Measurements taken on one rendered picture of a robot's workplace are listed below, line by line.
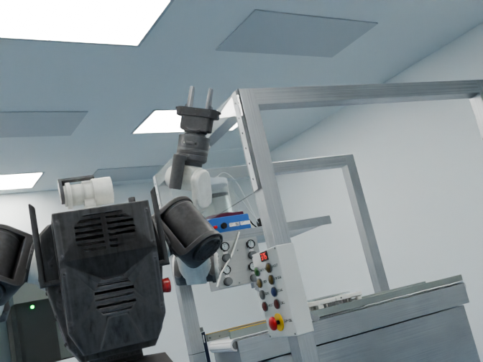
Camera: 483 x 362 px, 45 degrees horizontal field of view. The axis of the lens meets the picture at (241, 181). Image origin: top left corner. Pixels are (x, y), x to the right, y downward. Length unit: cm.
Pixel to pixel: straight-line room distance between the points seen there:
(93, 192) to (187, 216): 23
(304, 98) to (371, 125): 435
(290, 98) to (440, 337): 159
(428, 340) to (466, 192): 278
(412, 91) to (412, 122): 365
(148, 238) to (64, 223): 17
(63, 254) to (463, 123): 477
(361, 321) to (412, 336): 33
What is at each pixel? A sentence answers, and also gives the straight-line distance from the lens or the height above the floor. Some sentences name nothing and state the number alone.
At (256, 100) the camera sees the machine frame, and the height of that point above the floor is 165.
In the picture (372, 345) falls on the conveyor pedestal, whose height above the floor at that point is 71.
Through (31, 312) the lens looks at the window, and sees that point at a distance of 735.
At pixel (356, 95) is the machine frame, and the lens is 217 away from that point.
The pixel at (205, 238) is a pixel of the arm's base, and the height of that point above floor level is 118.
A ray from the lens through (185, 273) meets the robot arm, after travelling 158.
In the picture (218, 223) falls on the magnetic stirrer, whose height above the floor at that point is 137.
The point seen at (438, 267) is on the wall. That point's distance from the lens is 595.
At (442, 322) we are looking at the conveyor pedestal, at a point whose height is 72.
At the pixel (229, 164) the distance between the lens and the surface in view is 202.
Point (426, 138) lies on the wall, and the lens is 588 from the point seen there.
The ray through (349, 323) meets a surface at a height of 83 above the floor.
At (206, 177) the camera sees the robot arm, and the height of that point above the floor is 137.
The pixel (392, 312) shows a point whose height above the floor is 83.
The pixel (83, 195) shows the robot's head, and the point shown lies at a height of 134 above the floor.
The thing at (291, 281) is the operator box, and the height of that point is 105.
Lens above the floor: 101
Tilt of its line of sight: 12 degrees up
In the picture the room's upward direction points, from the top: 13 degrees counter-clockwise
